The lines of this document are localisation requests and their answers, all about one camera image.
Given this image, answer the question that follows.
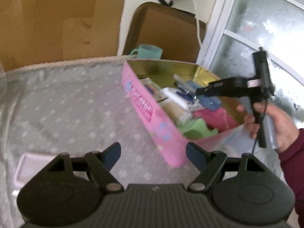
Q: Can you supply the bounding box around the teal plastic cup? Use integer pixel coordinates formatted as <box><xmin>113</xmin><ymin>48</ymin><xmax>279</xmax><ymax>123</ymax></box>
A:
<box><xmin>130</xmin><ymin>44</ymin><xmax>163</xmax><ymax>60</ymax></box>

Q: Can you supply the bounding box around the white rectangular tray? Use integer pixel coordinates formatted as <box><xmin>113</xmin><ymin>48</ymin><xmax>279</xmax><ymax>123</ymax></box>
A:
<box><xmin>13</xmin><ymin>152</ymin><xmax>56</xmax><ymax>190</ymax></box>

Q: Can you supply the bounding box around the light green cloth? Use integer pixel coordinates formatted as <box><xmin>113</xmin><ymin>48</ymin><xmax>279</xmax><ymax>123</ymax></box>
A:
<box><xmin>178</xmin><ymin>118</ymin><xmax>219</xmax><ymax>140</ymax></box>

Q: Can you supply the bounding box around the pink tin box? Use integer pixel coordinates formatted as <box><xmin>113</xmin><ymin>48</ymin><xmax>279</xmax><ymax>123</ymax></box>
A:
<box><xmin>122</xmin><ymin>60</ymin><xmax>253</xmax><ymax>167</ymax></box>

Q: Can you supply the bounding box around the grey floral tablecloth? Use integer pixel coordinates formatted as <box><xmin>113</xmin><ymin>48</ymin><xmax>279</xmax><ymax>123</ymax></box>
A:
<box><xmin>1</xmin><ymin>60</ymin><xmax>206</xmax><ymax>227</ymax></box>

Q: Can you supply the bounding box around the blue transparent plastic case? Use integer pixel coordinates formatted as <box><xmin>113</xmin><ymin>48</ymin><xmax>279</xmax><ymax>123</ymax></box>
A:
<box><xmin>187</xmin><ymin>80</ymin><xmax>222</xmax><ymax>111</ymax></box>

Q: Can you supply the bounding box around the brown chair back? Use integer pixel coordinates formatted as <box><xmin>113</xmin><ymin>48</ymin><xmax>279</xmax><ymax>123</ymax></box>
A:
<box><xmin>123</xmin><ymin>2</ymin><xmax>200</xmax><ymax>63</ymax></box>

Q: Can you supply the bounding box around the maroon sleeve forearm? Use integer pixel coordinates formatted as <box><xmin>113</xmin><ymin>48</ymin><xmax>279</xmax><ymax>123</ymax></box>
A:
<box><xmin>279</xmin><ymin>129</ymin><xmax>303</xmax><ymax>227</ymax></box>

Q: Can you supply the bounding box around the white power cable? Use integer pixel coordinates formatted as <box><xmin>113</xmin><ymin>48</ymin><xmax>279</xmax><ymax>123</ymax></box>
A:
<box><xmin>189</xmin><ymin>0</ymin><xmax>204</xmax><ymax>48</ymax></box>

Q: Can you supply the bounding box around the wood pattern board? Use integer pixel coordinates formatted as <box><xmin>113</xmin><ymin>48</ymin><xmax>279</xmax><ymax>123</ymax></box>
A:
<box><xmin>1</xmin><ymin>0</ymin><xmax>124</xmax><ymax>70</ymax></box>

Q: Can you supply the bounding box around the pink microfiber cloth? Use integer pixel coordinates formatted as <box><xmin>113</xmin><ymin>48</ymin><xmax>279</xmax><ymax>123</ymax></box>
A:
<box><xmin>193</xmin><ymin>108</ymin><xmax>240</xmax><ymax>132</ymax></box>

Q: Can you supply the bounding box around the person's right hand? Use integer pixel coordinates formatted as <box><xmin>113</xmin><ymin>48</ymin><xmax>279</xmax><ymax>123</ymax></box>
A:
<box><xmin>237</xmin><ymin>102</ymin><xmax>300</xmax><ymax>153</ymax></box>

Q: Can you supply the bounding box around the coloured marker pen pack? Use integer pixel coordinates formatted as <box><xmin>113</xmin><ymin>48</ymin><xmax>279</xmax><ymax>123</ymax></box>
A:
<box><xmin>140</xmin><ymin>78</ymin><xmax>168</xmax><ymax>102</ymax></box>

